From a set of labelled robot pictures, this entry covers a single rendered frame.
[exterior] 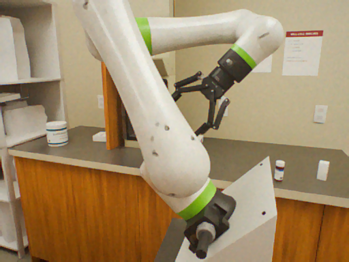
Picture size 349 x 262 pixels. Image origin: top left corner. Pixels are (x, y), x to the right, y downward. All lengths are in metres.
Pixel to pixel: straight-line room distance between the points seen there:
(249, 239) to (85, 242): 1.44
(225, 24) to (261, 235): 0.59
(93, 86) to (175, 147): 1.86
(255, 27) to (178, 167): 0.45
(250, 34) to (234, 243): 0.53
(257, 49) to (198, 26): 0.19
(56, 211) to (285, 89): 1.71
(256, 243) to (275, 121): 1.38
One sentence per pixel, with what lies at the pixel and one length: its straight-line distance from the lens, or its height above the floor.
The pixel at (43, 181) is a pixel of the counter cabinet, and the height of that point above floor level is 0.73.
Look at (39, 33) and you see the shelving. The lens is 2.62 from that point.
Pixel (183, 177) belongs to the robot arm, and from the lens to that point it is 0.46.
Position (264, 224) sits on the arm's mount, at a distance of 0.53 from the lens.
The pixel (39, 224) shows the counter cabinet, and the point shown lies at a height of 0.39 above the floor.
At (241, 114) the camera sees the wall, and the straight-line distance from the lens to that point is 1.85.
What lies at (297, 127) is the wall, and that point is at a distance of 1.88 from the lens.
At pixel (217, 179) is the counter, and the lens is 1.23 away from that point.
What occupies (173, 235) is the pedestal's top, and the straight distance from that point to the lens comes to 0.86.
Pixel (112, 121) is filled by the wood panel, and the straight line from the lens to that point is 1.64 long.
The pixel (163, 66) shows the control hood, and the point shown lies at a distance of 1.41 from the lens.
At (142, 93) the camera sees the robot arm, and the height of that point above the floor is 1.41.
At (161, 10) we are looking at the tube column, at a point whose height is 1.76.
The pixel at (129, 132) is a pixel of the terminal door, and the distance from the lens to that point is 1.63.
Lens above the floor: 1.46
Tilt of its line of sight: 14 degrees down
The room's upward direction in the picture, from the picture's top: straight up
